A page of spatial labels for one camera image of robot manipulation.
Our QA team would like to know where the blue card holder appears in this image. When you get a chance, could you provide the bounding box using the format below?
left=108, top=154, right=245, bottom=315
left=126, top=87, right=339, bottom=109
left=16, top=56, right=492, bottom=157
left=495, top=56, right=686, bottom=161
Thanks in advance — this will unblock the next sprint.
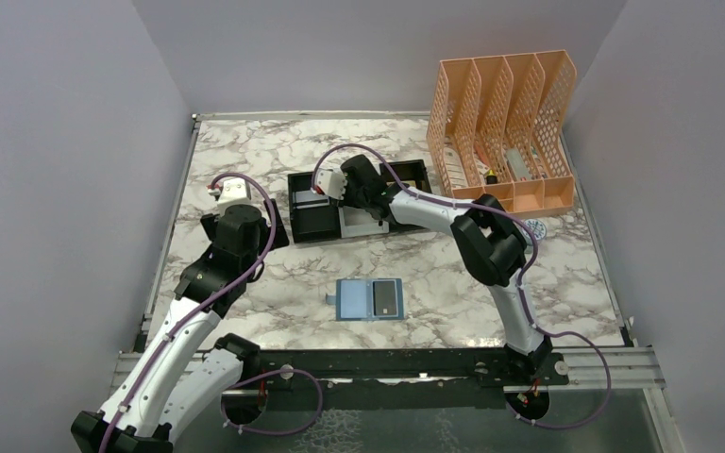
left=325, top=278, right=405, bottom=321

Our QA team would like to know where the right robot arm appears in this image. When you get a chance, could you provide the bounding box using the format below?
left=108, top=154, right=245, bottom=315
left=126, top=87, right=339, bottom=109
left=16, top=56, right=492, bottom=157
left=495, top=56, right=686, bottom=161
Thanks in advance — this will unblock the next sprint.
left=317, top=155, right=551, bottom=384

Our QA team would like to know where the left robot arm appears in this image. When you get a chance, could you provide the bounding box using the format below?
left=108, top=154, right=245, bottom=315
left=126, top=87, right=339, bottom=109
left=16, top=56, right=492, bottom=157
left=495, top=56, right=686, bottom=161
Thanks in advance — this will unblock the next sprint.
left=71, top=201, right=289, bottom=452

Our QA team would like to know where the black white card tray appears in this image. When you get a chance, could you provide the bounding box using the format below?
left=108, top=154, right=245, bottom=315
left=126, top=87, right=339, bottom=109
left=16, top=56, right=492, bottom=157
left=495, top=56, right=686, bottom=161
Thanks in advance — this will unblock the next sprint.
left=287, top=172, right=418, bottom=243

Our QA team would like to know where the white magnetic stripe card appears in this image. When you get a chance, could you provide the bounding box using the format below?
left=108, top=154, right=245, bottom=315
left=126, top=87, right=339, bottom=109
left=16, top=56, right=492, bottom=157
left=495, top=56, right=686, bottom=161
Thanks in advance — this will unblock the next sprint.
left=293, top=191, right=329, bottom=209

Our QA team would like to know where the white labelled box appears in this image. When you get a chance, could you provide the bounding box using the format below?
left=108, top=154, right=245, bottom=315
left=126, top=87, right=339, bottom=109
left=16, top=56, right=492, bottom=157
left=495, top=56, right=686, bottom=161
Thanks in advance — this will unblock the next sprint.
left=443, top=143, right=468, bottom=189

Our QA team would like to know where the yellow tipped marker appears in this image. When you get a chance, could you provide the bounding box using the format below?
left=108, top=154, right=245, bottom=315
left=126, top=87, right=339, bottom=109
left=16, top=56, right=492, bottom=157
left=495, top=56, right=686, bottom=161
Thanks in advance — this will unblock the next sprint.
left=484, top=169, right=498, bottom=185

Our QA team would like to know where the orange file organizer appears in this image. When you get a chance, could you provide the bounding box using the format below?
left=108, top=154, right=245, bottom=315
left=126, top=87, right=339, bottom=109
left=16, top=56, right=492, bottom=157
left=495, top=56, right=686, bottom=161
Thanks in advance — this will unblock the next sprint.
left=426, top=50, right=578, bottom=219

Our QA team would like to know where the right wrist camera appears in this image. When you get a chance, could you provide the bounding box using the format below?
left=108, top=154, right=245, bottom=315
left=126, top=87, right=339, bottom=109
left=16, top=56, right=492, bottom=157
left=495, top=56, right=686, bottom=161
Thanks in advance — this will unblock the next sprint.
left=312, top=169, right=347, bottom=201

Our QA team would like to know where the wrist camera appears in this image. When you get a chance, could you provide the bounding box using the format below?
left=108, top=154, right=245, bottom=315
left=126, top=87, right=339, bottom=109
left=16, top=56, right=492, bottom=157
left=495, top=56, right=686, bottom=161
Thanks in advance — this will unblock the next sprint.
left=208, top=177, right=252, bottom=215
left=312, top=169, right=347, bottom=201

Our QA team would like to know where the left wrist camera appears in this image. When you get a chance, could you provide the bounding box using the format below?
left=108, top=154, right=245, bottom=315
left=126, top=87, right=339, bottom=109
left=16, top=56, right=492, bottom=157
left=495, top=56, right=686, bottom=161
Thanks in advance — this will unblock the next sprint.
left=208, top=177, right=252, bottom=215

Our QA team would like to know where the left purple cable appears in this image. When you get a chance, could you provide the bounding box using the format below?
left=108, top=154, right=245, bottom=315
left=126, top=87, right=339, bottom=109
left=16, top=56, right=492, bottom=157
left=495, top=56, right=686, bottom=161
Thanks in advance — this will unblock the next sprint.
left=98, top=172, right=325, bottom=453

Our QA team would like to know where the purple cable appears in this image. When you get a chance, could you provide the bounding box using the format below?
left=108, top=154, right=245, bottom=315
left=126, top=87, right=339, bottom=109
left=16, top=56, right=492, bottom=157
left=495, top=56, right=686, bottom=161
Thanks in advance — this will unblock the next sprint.
left=98, top=172, right=325, bottom=453
left=311, top=143, right=614, bottom=432

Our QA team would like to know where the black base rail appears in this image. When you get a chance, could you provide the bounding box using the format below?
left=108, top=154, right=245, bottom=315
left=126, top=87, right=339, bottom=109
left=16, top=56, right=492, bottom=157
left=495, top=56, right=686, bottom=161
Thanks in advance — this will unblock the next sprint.
left=221, top=347, right=569, bottom=415

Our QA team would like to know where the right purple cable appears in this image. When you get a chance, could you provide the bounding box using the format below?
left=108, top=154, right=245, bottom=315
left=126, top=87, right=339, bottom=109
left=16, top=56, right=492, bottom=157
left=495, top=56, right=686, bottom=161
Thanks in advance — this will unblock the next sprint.
left=311, top=143, right=614, bottom=432

